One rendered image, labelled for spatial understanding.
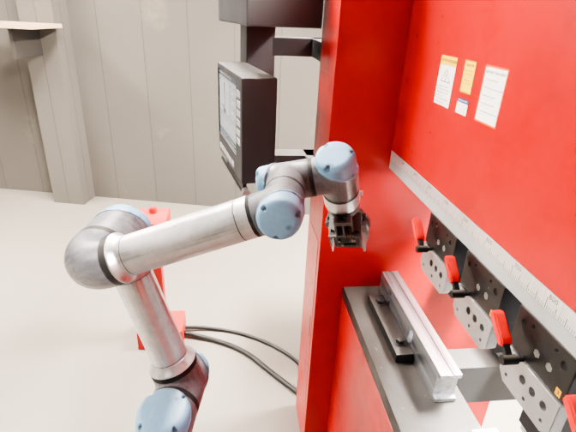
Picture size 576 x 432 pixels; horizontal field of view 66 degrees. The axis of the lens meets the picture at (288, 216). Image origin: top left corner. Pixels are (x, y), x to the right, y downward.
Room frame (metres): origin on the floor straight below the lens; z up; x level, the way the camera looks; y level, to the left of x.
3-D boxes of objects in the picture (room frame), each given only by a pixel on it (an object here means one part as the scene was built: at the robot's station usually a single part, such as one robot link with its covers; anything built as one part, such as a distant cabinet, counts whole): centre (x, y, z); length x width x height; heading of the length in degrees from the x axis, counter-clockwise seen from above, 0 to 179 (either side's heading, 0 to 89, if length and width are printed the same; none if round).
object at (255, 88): (1.68, 0.18, 1.42); 0.45 x 0.12 x 0.36; 19
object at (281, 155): (1.82, -0.04, 1.18); 0.40 x 0.24 x 0.07; 8
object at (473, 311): (0.79, -0.45, 1.26); 0.15 x 0.09 x 0.17; 8
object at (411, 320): (1.11, -0.41, 0.92); 0.50 x 0.06 x 0.10; 8
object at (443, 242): (0.99, -0.42, 1.26); 0.15 x 0.09 x 0.17; 8
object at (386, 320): (1.16, -0.34, 0.89); 0.30 x 0.05 x 0.03; 8
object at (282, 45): (1.82, -0.04, 1.67); 0.40 x 0.24 x 0.07; 8
